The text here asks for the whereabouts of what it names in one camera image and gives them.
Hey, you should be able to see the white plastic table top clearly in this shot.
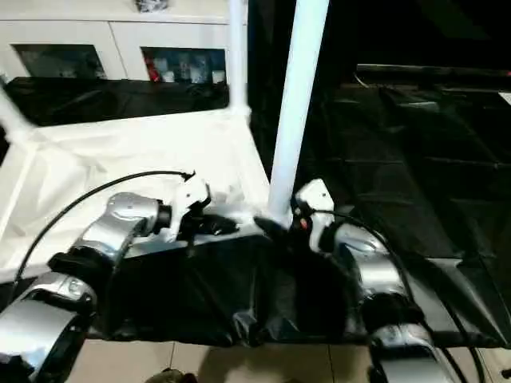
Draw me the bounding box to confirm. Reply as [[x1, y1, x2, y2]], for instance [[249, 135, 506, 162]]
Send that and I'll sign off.
[[0, 106, 276, 284]]

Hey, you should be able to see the white plastic table leg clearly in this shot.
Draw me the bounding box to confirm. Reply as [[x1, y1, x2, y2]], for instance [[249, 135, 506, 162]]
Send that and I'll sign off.
[[265, 0, 331, 224], [0, 80, 37, 144], [227, 0, 251, 114]]

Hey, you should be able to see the glossy black mat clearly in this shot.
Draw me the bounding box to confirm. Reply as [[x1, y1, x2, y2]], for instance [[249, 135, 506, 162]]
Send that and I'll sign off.
[[0, 76, 511, 349]]

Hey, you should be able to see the black left robot foot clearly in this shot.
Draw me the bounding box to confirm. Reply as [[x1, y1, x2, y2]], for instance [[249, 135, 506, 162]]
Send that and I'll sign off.
[[148, 369, 196, 383]]

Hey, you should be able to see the white cabinet with glass doors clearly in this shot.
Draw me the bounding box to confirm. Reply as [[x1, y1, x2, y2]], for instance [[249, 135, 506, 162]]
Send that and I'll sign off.
[[0, 0, 248, 84]]

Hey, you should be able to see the grey metal clutter object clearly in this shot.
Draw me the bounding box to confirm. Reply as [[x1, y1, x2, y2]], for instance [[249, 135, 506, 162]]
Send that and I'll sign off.
[[134, 0, 170, 13]]

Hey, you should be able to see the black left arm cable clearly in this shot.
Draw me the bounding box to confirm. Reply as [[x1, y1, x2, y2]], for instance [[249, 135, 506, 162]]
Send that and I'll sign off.
[[8, 170, 196, 308]]

